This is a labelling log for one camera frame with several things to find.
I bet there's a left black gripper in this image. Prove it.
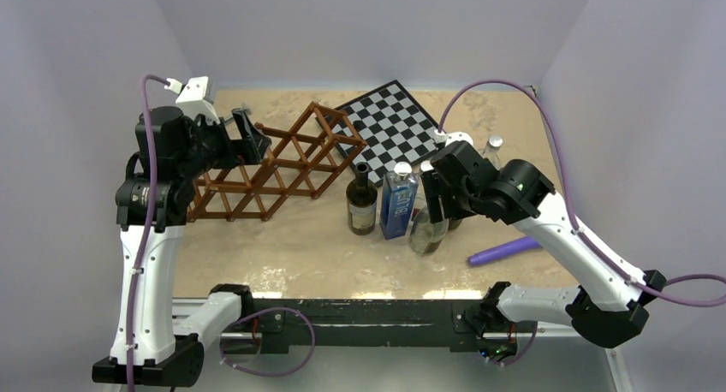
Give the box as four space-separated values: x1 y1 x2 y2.
176 108 270 181

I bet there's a clear glass bottle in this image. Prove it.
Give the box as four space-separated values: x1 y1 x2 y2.
409 208 449 256

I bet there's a brown wooden wine rack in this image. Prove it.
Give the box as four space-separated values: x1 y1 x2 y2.
187 102 367 223

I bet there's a dark green wine bottle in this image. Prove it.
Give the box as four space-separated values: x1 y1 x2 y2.
346 163 378 235

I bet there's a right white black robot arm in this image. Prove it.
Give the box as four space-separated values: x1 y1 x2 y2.
422 141 665 348

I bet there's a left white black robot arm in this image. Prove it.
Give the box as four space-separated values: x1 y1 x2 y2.
92 106 271 388

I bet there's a clear bottle silver cap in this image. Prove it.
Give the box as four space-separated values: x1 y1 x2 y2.
414 160 433 211

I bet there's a clear bottle far right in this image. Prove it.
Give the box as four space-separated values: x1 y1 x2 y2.
481 134 503 169

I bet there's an olive wine bottle tan label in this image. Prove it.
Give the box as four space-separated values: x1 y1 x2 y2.
448 219 463 231

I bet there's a blue square bottle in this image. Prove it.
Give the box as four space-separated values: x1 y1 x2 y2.
379 162 419 240

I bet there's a black white checkerboard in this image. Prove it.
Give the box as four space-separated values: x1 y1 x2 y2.
324 80 437 187

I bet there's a purple toy microphone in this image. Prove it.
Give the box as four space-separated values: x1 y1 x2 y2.
467 236 541 267

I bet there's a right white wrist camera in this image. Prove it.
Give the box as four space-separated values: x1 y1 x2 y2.
432 128 474 149

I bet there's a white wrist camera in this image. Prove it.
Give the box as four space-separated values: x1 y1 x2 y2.
164 76 222 125
432 128 474 149

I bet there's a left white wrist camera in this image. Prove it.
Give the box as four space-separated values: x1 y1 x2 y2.
164 76 222 125

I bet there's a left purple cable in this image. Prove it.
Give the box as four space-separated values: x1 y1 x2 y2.
124 74 171 392

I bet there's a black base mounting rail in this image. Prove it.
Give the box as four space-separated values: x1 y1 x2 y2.
221 297 528 357

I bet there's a purple loop cable at base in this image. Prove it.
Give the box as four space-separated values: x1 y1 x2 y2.
219 306 316 378

